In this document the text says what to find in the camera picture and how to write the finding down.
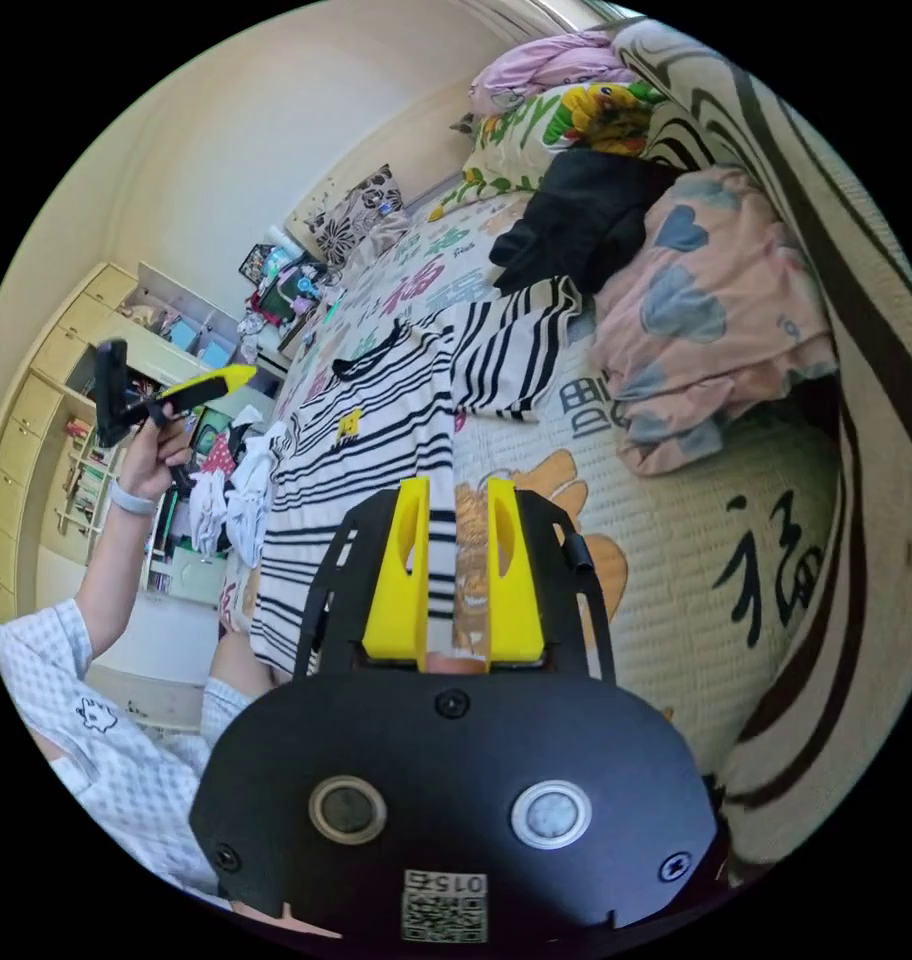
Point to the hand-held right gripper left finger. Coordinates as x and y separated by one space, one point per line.
396 592

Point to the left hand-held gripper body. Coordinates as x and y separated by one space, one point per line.
150 409

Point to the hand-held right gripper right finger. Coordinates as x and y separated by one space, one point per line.
517 600

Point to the person's left forearm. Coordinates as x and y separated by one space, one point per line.
115 570

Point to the black and white striped t-shirt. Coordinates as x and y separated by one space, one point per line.
366 465

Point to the beige black striped blanket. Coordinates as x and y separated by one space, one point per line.
838 247

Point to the person's left hand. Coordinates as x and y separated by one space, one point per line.
158 454

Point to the person's right hand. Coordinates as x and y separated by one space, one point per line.
456 662

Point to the pile of clothes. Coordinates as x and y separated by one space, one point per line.
235 495

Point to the cluttered bedside table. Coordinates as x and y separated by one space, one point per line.
283 289

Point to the pale yellow cupboard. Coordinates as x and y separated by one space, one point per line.
28 420

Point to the bed with printed mat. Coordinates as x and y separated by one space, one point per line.
681 570

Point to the beige cushion with dark flowers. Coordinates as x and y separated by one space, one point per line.
355 214

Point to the person's body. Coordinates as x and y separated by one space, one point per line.
126 757

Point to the pink quilt with blue hearts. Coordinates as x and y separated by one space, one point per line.
718 322

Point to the yellow floral pillow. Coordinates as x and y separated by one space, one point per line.
516 142

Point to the black garment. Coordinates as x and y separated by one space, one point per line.
583 217

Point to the pink blanket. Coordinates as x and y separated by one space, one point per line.
546 64

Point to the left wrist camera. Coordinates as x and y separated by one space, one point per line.
112 394

